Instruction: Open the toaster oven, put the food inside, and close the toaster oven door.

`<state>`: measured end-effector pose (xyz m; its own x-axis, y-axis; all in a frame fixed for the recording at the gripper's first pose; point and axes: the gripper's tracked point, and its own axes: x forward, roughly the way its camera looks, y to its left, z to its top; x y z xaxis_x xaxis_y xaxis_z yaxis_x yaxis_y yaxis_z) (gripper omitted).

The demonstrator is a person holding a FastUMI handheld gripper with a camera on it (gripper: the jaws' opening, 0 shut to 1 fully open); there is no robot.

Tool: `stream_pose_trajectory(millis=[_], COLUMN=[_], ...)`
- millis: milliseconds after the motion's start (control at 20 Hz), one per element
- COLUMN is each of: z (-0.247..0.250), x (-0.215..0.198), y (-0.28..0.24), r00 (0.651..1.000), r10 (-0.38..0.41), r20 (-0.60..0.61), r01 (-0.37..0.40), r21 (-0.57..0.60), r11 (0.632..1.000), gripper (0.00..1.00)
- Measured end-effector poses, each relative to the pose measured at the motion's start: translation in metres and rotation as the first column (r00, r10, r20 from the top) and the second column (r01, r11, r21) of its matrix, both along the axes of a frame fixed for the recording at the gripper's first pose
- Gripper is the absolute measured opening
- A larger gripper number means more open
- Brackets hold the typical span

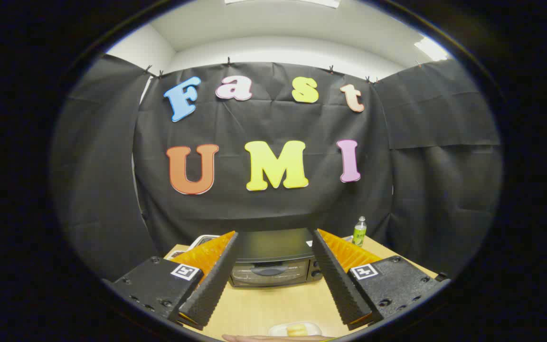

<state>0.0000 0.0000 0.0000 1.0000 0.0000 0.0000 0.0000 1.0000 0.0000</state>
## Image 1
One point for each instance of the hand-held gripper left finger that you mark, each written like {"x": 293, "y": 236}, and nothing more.
{"x": 216, "y": 280}

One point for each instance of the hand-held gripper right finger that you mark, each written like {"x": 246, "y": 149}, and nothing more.
{"x": 337, "y": 280}

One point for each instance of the black toaster oven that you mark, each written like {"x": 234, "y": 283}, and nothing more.
{"x": 268, "y": 247}

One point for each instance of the stack of round pancakes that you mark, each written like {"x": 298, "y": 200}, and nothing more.
{"x": 297, "y": 329}

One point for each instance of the white slot toaster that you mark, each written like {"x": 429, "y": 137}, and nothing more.
{"x": 202, "y": 240}

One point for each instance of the small white flat item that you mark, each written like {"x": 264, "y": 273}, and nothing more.
{"x": 176, "y": 254}

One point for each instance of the green label drink bottle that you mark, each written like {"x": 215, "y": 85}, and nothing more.
{"x": 359, "y": 235}

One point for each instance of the black backdrop cloth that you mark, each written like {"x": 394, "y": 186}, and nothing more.
{"x": 235, "y": 209}

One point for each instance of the white oval plate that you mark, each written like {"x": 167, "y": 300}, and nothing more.
{"x": 278, "y": 329}

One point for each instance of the ceiling light panel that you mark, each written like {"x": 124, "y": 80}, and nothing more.
{"x": 302, "y": 2}
{"x": 431, "y": 48}

